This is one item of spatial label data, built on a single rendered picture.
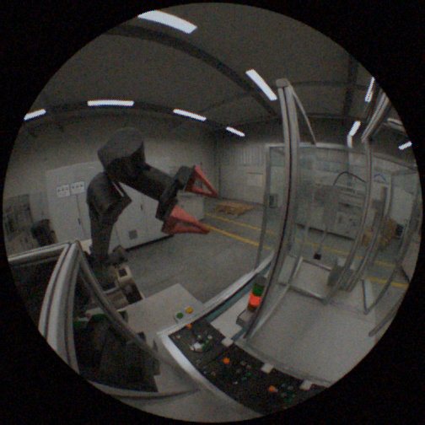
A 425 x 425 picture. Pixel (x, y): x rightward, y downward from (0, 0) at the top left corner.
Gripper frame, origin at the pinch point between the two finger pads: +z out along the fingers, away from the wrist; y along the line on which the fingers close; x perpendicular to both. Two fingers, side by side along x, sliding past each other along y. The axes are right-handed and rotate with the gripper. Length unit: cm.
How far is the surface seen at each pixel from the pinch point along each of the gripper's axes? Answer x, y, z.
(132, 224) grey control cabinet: 289, 107, -90
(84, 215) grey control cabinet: 248, 51, -192
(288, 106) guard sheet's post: -25.1, 16.1, 3.6
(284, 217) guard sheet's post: -6.4, 2.4, 15.7
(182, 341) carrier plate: 53, -41, 20
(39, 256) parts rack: -1.9, -22.2, -21.9
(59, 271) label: -5.6, -20.5, -15.0
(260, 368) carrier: 25, -49, 49
